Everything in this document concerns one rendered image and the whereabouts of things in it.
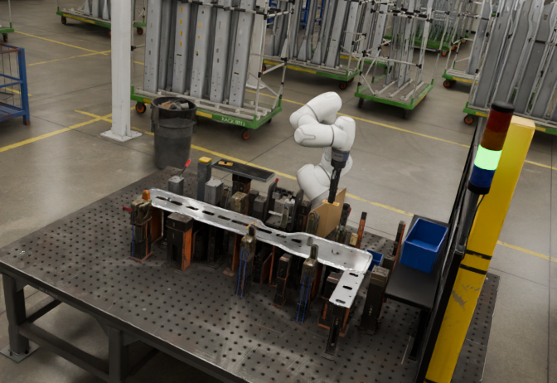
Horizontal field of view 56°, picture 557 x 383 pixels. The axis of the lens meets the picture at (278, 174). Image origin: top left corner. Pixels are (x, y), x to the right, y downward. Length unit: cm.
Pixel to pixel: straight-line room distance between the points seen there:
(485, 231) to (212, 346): 133
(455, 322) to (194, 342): 117
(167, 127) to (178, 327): 331
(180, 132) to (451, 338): 407
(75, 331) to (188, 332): 128
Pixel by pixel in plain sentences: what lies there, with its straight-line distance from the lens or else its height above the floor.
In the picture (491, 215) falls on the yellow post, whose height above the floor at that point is 166.
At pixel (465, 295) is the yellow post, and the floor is 132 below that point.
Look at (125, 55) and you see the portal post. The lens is 650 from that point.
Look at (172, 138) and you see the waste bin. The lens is 572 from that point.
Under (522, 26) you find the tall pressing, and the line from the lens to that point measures 930.
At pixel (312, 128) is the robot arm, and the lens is 244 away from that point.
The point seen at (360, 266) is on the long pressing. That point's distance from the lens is 273.
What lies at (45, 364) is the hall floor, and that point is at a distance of 359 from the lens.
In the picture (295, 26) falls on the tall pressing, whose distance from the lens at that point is 1068.
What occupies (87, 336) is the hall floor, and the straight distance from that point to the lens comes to 373.
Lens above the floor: 245
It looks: 24 degrees down
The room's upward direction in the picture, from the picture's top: 7 degrees clockwise
